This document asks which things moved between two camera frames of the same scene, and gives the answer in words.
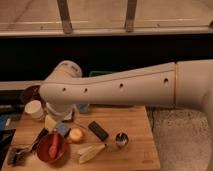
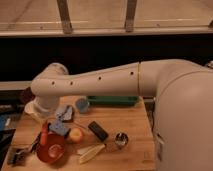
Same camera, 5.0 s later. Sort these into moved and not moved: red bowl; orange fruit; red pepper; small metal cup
Moved: red pepper
Not moved: small metal cup; orange fruit; red bowl
